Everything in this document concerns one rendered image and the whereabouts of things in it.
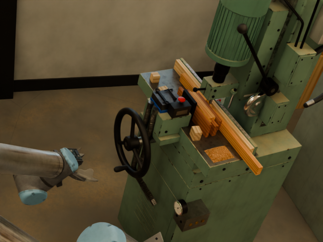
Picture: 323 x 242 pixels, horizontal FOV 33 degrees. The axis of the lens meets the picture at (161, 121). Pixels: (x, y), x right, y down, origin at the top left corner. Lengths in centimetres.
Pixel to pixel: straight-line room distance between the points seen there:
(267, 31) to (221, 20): 19
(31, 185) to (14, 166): 32
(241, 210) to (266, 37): 89
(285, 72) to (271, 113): 18
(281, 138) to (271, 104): 32
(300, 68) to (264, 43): 17
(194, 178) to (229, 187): 25
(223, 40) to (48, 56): 174
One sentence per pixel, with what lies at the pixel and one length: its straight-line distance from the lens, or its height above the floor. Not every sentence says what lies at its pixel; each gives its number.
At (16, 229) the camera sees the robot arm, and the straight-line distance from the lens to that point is 164.
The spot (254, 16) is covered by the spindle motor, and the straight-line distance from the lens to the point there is 196.
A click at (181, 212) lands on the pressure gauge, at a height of 67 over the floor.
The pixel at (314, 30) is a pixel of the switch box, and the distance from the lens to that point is 216.
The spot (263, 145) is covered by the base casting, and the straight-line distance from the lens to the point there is 240.
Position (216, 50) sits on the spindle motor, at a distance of 205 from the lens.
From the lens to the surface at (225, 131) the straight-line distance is 219.
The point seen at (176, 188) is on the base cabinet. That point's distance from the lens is 231.
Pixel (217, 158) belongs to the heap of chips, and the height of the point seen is 91.
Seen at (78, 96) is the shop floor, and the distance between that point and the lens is 366.
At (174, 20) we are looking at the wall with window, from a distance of 365.
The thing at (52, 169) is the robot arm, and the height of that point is 98.
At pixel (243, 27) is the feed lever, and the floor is 142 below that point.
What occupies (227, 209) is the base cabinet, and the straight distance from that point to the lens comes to 252.
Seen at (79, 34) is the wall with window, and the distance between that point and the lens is 348.
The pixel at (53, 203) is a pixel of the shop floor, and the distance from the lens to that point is 299.
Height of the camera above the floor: 228
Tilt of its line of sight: 39 degrees down
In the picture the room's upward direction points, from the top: 15 degrees clockwise
